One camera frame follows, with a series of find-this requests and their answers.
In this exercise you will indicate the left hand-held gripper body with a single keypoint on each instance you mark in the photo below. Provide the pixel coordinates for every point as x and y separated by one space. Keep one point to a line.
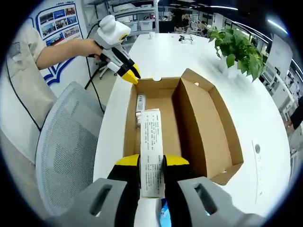
112 33

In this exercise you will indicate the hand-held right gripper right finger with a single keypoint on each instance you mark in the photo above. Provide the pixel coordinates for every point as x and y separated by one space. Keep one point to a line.
189 201

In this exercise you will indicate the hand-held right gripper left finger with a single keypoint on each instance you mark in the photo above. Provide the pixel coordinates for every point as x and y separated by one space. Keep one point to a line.
106 201

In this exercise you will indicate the blue wet wipes pack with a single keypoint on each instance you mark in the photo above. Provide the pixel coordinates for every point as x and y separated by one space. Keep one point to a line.
165 212

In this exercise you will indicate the long white carton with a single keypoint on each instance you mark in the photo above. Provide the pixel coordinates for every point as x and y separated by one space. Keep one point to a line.
151 142

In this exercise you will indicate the brown cardboard shoe box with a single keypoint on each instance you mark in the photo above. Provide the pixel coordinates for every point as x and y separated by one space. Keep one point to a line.
208 118

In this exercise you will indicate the person's left hand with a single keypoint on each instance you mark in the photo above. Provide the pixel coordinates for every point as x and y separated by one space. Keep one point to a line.
94 48

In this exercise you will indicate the metal storage shelf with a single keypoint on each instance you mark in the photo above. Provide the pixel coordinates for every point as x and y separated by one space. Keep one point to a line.
132 21

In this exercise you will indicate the small tabletop device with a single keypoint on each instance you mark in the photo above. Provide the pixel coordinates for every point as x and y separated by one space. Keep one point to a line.
185 39

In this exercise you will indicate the green potted plant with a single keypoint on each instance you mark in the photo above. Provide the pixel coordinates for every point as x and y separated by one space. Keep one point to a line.
239 52

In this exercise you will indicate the white square pillar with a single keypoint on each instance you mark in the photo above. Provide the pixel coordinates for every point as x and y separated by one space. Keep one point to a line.
281 49

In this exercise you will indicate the wall poster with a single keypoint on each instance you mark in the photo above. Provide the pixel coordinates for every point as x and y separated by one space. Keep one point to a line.
59 26

